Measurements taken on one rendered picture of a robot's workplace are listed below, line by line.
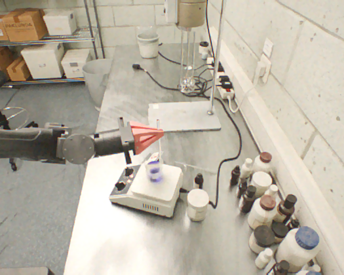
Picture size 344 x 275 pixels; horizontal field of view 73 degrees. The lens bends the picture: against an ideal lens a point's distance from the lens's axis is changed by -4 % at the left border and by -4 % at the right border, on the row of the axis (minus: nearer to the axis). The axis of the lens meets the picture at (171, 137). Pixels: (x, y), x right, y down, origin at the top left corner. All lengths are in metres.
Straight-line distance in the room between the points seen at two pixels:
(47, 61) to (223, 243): 2.56
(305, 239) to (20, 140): 0.60
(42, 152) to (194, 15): 0.58
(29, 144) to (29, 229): 1.31
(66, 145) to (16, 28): 2.42
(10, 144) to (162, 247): 0.44
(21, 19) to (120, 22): 0.98
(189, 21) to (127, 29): 2.21
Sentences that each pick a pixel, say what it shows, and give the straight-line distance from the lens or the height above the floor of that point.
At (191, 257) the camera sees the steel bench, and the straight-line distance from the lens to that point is 0.68.
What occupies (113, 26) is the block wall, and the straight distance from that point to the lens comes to 3.01.
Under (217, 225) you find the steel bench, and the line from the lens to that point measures 0.73.
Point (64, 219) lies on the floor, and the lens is 1.72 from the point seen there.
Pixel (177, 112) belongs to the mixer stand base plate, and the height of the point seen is 0.76.
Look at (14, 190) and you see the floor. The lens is 2.02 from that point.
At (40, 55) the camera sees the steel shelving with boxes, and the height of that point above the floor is 0.41.
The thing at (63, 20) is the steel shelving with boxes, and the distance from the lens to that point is 2.75.
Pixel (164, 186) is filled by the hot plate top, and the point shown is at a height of 0.84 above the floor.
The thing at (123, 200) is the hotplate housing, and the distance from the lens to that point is 0.72.
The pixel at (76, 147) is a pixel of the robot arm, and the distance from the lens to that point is 0.47.
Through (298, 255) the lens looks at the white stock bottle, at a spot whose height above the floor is 0.84.
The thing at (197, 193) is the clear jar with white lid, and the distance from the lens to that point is 0.68.
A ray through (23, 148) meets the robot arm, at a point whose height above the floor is 1.10.
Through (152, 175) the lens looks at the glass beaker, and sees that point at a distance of 0.65.
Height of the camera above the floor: 1.38
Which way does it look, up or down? 42 degrees down
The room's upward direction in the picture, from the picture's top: straight up
